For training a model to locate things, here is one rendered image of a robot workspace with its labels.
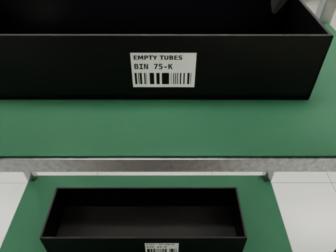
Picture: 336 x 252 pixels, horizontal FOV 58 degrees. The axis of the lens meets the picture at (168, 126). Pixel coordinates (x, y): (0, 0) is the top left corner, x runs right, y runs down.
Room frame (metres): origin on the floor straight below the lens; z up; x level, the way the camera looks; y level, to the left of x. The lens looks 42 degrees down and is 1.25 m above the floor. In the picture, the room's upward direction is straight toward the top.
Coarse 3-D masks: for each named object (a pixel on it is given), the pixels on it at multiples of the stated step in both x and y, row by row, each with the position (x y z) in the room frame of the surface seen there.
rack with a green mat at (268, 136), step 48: (0, 144) 0.29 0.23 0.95; (48, 144) 0.29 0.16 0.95; (96, 144) 0.29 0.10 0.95; (144, 144) 0.29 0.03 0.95; (192, 144) 0.29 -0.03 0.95; (240, 144) 0.29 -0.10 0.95; (288, 144) 0.29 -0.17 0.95; (48, 192) 0.64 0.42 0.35; (240, 192) 0.64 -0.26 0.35; (288, 240) 0.46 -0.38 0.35
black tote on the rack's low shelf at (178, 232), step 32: (64, 192) 0.57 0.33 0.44; (96, 192) 0.57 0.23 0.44; (128, 192) 0.57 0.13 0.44; (160, 192) 0.57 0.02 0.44; (192, 192) 0.57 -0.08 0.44; (224, 192) 0.57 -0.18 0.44; (64, 224) 0.50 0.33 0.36; (96, 224) 0.50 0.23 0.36; (128, 224) 0.50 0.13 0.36; (160, 224) 0.50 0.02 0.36; (192, 224) 0.50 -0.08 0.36; (224, 224) 0.50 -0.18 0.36
